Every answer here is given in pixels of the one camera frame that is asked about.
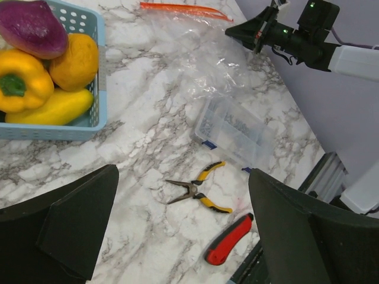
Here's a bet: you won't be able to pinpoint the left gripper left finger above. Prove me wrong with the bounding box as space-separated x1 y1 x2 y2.
1 164 119 283

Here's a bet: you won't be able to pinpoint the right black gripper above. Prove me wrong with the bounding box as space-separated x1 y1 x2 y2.
225 1 340 71

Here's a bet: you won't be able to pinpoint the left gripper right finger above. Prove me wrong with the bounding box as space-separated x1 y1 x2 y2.
249 169 378 283

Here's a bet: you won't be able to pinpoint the clear orange-zip bag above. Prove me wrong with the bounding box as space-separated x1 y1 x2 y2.
140 2 252 99

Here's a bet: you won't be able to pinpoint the purple toy onion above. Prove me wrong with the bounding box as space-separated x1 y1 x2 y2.
1 1 68 60

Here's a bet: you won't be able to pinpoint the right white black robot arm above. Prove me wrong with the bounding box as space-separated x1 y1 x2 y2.
225 1 378 82

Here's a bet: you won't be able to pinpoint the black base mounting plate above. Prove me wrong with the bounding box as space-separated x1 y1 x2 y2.
226 241 271 284

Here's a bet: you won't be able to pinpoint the red utility knife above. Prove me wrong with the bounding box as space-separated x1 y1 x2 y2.
204 213 254 266

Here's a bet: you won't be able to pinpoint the clear plastic screw box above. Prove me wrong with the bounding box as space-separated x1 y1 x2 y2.
190 97 275 173

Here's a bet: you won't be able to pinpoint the yellow toy lemon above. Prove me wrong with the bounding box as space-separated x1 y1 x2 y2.
5 88 94 125

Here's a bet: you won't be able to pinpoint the yellow toy bell pepper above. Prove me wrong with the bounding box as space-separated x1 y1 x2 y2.
1 49 54 113

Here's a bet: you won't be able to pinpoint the orange toy citrus fruit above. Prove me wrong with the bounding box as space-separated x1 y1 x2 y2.
49 33 99 91

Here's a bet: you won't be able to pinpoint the light blue plastic basket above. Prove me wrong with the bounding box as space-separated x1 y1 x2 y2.
1 1 107 141

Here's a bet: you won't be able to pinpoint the aluminium frame rail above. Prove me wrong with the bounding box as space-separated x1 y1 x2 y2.
298 152 348 204

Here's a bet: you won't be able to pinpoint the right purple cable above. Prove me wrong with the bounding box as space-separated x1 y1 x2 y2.
330 26 379 51

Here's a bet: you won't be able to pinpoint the yellow handled pliers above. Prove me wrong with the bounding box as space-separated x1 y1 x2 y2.
165 160 233 214

